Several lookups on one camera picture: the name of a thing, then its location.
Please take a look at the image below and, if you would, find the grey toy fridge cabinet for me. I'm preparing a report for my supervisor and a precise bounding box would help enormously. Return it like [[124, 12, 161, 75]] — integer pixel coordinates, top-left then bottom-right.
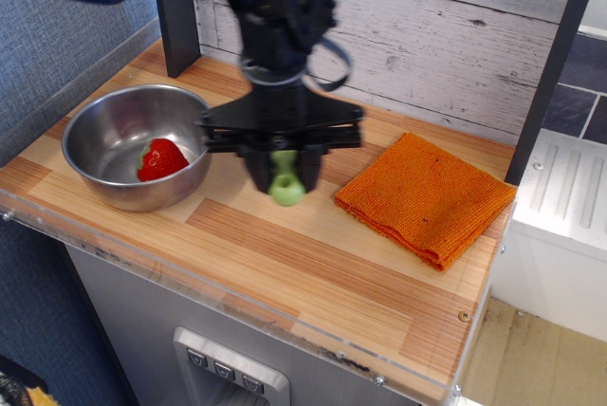
[[67, 248, 411, 405]]

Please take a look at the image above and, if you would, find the stainless steel bowl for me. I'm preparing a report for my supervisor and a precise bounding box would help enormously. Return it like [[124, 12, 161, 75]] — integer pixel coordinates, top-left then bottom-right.
[[62, 84, 212, 212]]

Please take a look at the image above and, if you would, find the silver dispenser button panel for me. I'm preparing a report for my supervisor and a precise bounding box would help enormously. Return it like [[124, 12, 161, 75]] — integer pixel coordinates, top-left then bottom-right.
[[173, 326, 291, 405]]

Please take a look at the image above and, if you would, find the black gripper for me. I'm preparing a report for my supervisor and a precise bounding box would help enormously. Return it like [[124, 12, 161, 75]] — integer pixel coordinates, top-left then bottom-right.
[[198, 83, 364, 192]]

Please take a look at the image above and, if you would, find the dark grey right post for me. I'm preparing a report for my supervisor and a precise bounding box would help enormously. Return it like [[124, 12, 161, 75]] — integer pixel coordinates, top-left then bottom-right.
[[505, 0, 589, 186]]

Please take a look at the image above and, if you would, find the folded orange cloth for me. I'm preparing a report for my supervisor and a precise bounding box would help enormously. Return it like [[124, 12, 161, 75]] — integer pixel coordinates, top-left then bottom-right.
[[335, 133, 516, 271]]

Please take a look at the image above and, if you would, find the clear acrylic edge guard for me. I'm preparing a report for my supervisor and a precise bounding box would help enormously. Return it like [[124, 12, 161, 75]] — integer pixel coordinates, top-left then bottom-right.
[[1, 191, 463, 405]]

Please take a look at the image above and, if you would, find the green handled grey spatula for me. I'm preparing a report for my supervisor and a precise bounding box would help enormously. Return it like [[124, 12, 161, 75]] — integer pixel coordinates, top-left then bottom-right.
[[267, 150, 306, 207]]

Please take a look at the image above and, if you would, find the red toy strawberry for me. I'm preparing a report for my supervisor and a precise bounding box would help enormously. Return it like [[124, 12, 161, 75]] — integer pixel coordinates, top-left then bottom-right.
[[137, 138, 189, 182]]

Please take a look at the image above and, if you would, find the dark grey post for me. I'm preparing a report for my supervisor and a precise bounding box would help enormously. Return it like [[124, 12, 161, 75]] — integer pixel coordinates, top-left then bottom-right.
[[156, 0, 201, 78], [505, 0, 589, 186]]

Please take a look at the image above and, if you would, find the yellow object at corner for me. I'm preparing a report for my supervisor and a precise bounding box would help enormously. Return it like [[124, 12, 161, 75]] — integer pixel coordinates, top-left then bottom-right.
[[26, 388, 59, 406]]

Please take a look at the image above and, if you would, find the dark grey left post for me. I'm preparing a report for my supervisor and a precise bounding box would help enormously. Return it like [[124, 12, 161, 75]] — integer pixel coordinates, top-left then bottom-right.
[[156, 0, 201, 78]]

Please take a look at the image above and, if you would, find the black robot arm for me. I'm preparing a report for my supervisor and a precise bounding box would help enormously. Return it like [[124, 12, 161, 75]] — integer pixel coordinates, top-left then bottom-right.
[[199, 0, 364, 194]]

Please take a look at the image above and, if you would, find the white ribbed side cabinet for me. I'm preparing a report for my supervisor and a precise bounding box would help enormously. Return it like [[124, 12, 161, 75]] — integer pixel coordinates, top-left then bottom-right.
[[490, 130, 606, 341]]

